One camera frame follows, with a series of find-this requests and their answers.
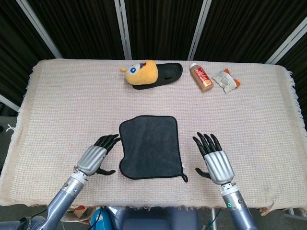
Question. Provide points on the white and orange snack packet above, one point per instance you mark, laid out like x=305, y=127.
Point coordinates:
x=225, y=81

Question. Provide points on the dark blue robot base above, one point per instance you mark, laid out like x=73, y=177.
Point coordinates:
x=156, y=219

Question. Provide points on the yellow plush toy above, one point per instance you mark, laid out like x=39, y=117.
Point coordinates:
x=144, y=74

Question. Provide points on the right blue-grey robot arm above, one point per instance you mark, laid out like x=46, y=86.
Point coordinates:
x=237, y=210

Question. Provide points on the beige woven tablecloth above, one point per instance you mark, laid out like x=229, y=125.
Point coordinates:
x=72, y=107

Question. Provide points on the white metal frame post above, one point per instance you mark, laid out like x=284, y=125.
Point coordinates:
x=200, y=28
x=40, y=28
x=123, y=28
x=287, y=40
x=9, y=103

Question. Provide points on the brown drink bottle red label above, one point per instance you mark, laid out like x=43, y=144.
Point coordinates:
x=202, y=77

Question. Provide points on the dark pleated curtain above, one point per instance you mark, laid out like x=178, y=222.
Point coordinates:
x=84, y=24

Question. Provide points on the left silver and black robot hand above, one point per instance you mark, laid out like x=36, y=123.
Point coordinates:
x=92, y=158

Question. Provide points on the bright blue plastic object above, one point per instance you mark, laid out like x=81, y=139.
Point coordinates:
x=99, y=220

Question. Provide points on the right silver and black robot hand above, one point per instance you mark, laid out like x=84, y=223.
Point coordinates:
x=218, y=165

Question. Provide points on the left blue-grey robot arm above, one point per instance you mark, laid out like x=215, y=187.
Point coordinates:
x=64, y=198

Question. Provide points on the brown paper bag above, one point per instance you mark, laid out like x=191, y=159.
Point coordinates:
x=76, y=214

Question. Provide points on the red cloth with black trim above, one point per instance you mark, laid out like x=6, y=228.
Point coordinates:
x=148, y=148

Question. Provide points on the black rubber slipper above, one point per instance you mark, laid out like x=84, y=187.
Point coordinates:
x=170, y=70

